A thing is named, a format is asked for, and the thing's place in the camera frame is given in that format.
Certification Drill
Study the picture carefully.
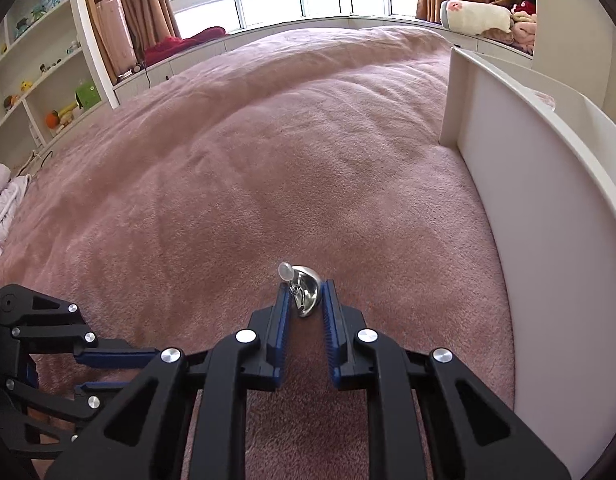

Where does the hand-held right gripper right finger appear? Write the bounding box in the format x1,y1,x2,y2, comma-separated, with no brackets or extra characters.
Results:
320,280,571,480

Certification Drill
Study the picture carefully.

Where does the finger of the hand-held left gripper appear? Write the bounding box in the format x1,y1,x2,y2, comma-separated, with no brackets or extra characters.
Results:
2,376,136,425
0,284,161,370

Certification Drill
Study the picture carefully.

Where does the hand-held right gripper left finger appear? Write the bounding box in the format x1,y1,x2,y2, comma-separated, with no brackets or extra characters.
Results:
45,287,295,480

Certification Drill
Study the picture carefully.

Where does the silver dome earring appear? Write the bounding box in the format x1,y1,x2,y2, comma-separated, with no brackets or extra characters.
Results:
279,262,320,318

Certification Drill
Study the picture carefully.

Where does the white storage box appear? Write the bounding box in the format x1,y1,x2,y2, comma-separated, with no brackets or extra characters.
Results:
440,46,616,480

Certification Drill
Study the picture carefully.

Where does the white quilt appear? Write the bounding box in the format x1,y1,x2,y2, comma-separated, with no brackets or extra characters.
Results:
0,162,31,241

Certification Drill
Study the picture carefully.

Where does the green box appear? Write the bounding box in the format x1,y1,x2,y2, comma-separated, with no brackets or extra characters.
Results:
76,82,102,109

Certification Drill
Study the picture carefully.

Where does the red cloth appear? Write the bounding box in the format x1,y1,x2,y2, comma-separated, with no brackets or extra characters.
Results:
144,26,227,63

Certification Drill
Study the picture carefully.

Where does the pink standing appliance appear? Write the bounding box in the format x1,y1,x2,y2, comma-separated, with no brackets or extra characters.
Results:
95,0,138,76

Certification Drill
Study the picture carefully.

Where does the white bookshelf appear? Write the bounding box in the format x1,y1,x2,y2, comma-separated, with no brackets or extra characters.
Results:
0,0,118,171

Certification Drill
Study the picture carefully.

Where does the white plush pillow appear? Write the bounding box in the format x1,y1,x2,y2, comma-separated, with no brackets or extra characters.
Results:
440,0,514,35

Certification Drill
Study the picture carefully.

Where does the pink plush toy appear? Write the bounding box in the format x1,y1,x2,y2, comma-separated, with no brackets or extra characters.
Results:
508,12,536,53

